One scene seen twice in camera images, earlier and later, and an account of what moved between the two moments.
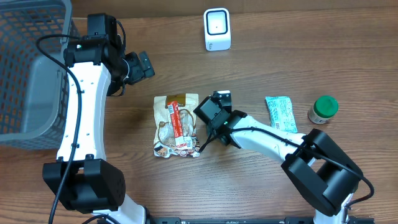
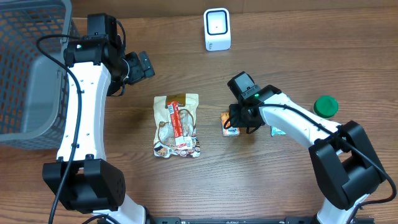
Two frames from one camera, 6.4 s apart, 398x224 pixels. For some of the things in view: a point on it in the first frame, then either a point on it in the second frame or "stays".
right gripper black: x=222 y=97 to x=236 y=116
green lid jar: x=324 y=107 stays
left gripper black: x=146 y=64 stays
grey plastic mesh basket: x=33 y=88 stays
